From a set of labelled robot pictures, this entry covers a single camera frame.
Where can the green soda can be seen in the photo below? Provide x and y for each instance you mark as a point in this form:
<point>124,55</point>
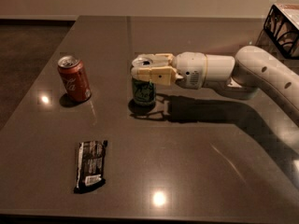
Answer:
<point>143,91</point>

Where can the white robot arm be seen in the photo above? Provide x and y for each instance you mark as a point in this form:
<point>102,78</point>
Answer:
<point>237,77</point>

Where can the black snack bar wrapper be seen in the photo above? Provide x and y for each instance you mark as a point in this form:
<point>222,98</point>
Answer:
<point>90,166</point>

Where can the black wire basket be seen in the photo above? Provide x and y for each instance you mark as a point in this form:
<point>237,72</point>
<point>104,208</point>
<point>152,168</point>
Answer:
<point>282,26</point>

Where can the red cola can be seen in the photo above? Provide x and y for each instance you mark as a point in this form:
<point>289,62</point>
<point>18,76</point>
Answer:
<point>73,75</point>

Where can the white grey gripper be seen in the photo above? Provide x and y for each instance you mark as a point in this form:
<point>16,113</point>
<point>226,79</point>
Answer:
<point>189,68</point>

